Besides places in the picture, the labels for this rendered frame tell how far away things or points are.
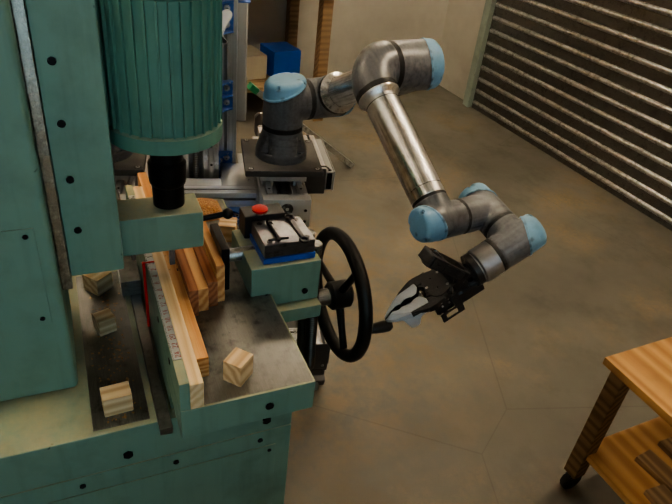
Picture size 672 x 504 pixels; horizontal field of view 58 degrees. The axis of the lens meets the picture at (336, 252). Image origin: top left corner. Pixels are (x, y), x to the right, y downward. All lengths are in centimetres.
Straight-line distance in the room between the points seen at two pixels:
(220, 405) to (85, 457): 25
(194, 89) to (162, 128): 7
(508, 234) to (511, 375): 125
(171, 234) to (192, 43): 33
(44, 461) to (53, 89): 56
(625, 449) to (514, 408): 41
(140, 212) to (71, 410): 34
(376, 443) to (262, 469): 90
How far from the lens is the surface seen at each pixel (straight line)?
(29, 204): 92
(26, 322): 103
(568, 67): 429
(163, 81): 89
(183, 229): 105
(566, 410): 241
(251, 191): 183
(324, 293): 127
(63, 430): 108
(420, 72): 144
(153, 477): 116
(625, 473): 206
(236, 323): 107
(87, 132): 92
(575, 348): 270
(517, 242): 126
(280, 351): 102
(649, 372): 184
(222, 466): 119
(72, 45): 88
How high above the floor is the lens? 160
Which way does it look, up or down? 34 degrees down
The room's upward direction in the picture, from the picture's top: 7 degrees clockwise
